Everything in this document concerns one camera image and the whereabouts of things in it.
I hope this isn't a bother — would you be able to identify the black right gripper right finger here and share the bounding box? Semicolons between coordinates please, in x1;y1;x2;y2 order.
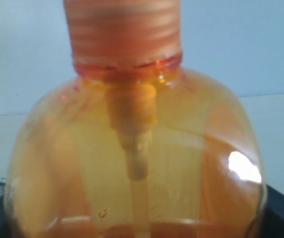
253;184;284;238

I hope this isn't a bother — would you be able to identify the orange pump soap bottle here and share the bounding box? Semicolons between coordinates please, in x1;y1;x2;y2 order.
4;0;267;238

